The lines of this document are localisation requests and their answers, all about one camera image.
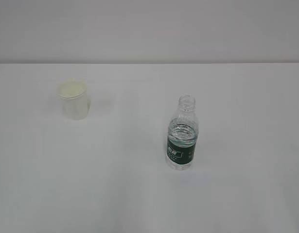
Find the clear water bottle green label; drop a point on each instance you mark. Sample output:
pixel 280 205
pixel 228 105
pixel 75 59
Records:
pixel 182 134

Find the white paper cup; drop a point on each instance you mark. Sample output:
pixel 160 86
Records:
pixel 74 98

